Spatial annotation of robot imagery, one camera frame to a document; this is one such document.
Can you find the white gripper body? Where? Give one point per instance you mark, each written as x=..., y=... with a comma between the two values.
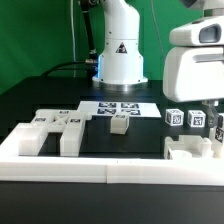
x=194, y=74

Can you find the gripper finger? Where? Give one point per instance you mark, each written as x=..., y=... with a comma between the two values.
x=211, y=112

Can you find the white chair seat part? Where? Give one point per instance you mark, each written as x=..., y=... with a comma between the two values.
x=187, y=147

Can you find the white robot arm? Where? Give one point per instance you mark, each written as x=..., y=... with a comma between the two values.
x=120, y=65

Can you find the white chair back part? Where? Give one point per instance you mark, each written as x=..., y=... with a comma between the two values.
x=70, y=124

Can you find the white tagged cube right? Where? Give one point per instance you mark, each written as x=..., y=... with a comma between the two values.
x=196, y=118

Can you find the white tagged cube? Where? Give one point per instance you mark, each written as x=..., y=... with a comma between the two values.
x=196, y=118
x=174, y=117

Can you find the white tagged cube left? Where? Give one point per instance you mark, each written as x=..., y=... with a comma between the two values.
x=174, y=117

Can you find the white sheet with tags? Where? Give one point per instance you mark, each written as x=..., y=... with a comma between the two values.
x=109, y=108

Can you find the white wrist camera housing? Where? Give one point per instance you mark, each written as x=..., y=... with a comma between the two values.
x=206, y=31

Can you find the white U-shaped obstacle frame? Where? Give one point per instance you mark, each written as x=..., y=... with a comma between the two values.
x=180, y=170

